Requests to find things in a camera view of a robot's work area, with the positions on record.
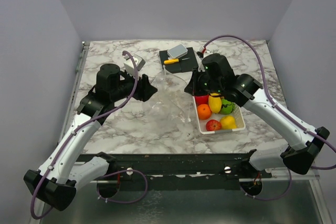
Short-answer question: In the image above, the white perforated plastic basket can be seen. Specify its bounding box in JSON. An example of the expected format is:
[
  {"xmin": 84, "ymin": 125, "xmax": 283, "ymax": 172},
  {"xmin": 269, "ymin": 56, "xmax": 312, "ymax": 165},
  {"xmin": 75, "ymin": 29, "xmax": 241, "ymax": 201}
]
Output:
[{"xmin": 193, "ymin": 93, "xmax": 245, "ymax": 134}]

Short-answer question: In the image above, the orange toy fruit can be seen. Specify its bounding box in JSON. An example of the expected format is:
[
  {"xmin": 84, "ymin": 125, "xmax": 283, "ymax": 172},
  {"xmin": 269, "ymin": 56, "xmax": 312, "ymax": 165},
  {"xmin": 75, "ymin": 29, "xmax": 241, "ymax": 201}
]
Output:
[{"xmin": 197, "ymin": 104, "xmax": 212, "ymax": 120}]

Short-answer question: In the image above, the yellow toy mango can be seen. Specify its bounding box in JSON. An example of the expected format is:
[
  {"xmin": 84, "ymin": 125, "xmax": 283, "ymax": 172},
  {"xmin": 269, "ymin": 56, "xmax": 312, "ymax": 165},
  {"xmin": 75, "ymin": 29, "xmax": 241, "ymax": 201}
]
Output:
[{"xmin": 208, "ymin": 93, "xmax": 222, "ymax": 113}]

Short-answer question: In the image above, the green toy fruit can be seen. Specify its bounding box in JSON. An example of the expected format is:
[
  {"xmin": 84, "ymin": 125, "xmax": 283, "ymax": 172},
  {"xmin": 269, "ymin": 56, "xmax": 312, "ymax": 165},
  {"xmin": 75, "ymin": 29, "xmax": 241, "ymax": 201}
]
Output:
[{"xmin": 219, "ymin": 98, "xmax": 235, "ymax": 115}]

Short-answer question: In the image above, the clear zip top bag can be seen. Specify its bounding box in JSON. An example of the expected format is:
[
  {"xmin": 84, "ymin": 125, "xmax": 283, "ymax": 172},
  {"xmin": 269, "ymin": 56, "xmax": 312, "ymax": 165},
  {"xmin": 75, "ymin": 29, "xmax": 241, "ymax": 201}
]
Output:
[{"xmin": 143, "ymin": 70, "xmax": 193, "ymax": 132}]

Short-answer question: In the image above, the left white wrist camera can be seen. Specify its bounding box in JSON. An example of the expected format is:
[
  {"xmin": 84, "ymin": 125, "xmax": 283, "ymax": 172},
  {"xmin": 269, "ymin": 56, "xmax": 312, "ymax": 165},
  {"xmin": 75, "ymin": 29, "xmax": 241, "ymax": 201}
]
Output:
[{"xmin": 123, "ymin": 55, "xmax": 145, "ymax": 75}]

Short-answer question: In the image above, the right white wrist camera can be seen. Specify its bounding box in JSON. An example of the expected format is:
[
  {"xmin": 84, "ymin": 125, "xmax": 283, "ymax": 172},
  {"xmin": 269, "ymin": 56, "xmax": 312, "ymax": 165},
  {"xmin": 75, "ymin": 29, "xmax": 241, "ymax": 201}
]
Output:
[{"xmin": 197, "ymin": 47, "xmax": 206, "ymax": 59}]

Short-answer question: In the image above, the yellow toy pear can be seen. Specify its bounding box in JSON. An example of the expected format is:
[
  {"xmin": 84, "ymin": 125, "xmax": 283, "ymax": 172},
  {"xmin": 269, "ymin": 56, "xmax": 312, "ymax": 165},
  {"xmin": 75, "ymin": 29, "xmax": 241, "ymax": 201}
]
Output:
[{"xmin": 219, "ymin": 115, "xmax": 237, "ymax": 130}]

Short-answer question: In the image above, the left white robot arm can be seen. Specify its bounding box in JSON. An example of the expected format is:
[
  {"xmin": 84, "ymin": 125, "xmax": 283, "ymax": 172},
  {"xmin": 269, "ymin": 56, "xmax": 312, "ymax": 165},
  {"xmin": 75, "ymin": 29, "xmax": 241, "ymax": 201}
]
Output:
[{"xmin": 24, "ymin": 63, "xmax": 157, "ymax": 211}]

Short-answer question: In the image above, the black cutting board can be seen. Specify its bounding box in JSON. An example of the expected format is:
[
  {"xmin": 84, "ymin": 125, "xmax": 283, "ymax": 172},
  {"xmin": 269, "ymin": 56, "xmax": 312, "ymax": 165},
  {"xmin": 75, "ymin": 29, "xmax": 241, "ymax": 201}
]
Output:
[{"xmin": 159, "ymin": 47, "xmax": 198, "ymax": 73}]

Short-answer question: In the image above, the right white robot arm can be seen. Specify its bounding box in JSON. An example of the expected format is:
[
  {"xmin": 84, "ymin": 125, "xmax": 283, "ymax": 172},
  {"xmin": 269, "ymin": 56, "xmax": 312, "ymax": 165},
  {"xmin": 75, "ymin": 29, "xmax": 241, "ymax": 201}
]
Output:
[{"xmin": 184, "ymin": 54, "xmax": 330, "ymax": 177}]

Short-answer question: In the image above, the grey white rectangular box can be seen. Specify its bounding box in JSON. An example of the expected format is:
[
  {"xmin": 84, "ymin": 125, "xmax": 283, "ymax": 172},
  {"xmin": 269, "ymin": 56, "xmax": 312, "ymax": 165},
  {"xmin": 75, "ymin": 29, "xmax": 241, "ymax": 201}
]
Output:
[{"xmin": 167, "ymin": 44, "xmax": 188, "ymax": 59}]

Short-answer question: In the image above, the yellow handled knife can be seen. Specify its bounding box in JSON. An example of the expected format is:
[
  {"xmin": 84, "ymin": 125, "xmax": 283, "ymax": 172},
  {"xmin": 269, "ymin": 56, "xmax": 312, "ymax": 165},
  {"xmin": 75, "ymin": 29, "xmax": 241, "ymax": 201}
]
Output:
[{"xmin": 164, "ymin": 58, "xmax": 188, "ymax": 65}]

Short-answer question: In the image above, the red toy apple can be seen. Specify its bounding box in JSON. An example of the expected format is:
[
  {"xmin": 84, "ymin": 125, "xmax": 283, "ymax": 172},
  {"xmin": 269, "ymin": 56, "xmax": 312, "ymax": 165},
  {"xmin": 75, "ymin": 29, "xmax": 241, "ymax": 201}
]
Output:
[{"xmin": 194, "ymin": 94, "xmax": 209, "ymax": 105}]

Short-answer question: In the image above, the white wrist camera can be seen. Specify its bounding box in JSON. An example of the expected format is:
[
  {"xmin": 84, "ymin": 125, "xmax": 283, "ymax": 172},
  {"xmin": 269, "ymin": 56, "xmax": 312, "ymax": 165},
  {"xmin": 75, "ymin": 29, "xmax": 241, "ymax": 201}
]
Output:
[
  {"xmin": 123, "ymin": 55, "xmax": 145, "ymax": 75},
  {"xmin": 197, "ymin": 47, "xmax": 206, "ymax": 59}
]

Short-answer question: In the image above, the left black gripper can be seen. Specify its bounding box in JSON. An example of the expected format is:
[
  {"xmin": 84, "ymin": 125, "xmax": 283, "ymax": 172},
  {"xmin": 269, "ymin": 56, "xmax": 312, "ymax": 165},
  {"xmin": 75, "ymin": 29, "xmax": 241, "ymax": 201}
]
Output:
[{"xmin": 111, "ymin": 69, "xmax": 158, "ymax": 102}]

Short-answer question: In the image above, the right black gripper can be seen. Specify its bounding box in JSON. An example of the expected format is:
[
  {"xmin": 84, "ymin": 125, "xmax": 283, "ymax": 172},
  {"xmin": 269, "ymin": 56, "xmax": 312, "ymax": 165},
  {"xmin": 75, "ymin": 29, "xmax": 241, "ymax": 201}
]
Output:
[{"xmin": 185, "ymin": 67, "xmax": 223, "ymax": 97}]

